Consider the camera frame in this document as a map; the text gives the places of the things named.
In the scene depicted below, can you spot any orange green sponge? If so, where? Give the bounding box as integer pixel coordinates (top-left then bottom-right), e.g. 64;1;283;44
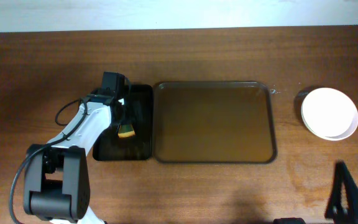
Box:
117;124;135;139

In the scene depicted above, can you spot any white plate front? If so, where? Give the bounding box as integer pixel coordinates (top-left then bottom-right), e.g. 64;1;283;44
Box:
300;88;358;141

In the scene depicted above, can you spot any white plate with ketchup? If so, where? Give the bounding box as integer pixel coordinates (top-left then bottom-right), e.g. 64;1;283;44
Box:
301;102;358;141

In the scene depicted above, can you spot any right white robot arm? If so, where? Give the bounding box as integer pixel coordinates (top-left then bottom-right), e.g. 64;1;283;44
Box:
324;160;358;224

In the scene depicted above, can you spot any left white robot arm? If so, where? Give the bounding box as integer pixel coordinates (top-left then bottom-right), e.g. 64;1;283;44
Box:
18;72;131;223

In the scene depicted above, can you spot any small black tray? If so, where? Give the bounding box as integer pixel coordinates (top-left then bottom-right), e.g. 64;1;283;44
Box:
93;84;154;161

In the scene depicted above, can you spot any large brown tray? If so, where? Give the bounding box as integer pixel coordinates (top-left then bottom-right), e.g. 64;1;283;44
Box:
152;81;278;164

